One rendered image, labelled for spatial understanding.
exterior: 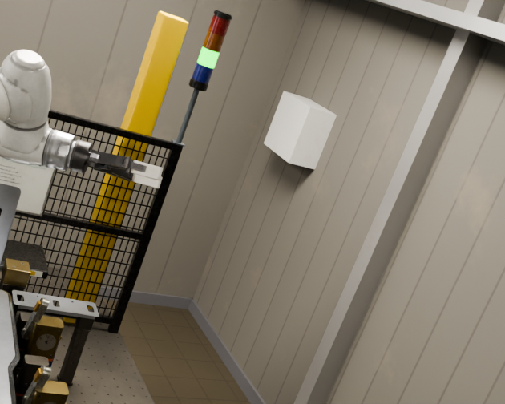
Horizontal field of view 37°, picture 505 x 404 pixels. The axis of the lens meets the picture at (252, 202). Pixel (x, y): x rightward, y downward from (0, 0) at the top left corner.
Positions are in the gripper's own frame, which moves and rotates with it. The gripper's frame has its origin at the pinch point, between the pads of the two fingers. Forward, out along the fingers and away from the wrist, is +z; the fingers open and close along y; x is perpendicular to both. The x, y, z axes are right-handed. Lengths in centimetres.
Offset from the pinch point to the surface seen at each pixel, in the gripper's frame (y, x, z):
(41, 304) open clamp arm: -59, -38, -25
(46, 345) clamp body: -65, -50, -21
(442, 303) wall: -140, 1, 129
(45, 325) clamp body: -61, -44, -23
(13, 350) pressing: -52, -53, -28
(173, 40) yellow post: -92, 65, -11
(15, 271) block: -85, -31, -40
